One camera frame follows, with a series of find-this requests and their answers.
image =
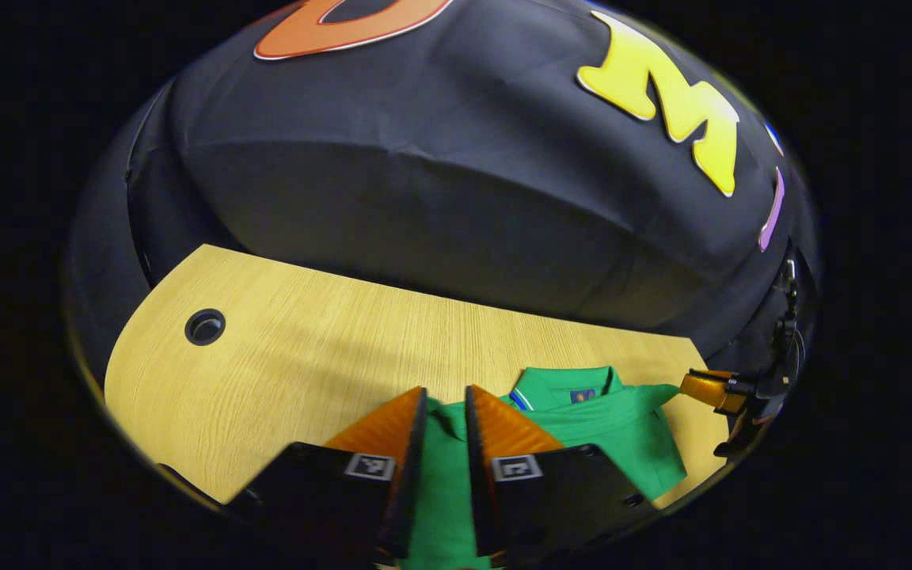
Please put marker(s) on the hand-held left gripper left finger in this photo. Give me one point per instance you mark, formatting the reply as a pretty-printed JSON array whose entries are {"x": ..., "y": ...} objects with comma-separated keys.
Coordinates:
[{"x": 412, "y": 491}]

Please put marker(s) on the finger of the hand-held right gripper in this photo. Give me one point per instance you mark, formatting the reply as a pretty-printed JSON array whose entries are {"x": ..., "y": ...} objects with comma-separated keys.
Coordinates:
[{"x": 705, "y": 389}]

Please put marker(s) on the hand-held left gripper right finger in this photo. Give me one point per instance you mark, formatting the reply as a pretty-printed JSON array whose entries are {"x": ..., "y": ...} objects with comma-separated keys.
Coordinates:
[{"x": 478, "y": 491}]

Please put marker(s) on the green T-shirt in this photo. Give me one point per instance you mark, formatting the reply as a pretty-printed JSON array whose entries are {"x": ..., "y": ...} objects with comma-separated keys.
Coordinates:
[{"x": 622, "y": 443}]

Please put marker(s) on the black table grommet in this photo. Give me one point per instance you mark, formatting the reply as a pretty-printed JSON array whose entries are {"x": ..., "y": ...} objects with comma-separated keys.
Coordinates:
[{"x": 204, "y": 326}]

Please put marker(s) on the black backdrop cloth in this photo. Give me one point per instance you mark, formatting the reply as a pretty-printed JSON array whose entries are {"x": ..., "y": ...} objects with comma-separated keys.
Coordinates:
[{"x": 424, "y": 198}]

